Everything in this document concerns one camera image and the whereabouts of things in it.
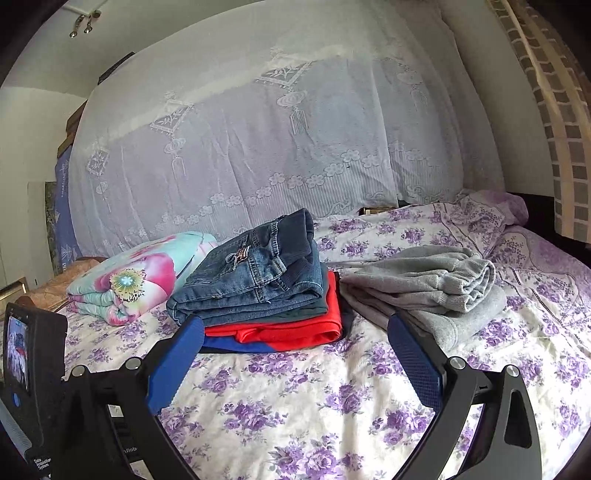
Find folded grey pants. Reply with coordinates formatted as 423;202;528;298
339;247;509;349

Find blue denim pants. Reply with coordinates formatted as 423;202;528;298
166;208;326;328

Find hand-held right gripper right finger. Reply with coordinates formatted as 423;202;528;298
387;310;543;480

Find folded floral quilt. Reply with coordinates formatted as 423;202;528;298
66;232;220;328

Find bed with purple floral sheet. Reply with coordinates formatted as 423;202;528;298
28;188;591;480

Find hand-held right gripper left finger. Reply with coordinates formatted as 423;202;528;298
60;316;206;480

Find folded red garment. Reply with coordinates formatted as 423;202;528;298
203;271;345;344

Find brown patchwork cushion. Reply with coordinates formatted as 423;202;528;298
18;258;100;315

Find blue patterned cloth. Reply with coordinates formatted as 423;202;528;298
54;148;84;278

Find green marbled picture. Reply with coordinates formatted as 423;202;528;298
44;181;70;278

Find white lace cover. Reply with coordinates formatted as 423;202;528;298
68;0;506;259

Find brick patterned curtain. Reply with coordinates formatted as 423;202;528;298
487;0;591;241

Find folded blue garment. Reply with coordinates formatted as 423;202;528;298
201;335;278;354

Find folded dark green garment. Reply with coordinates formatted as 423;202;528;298
272;272;338;324

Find wooden headboard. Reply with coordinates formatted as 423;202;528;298
58;99;89;153

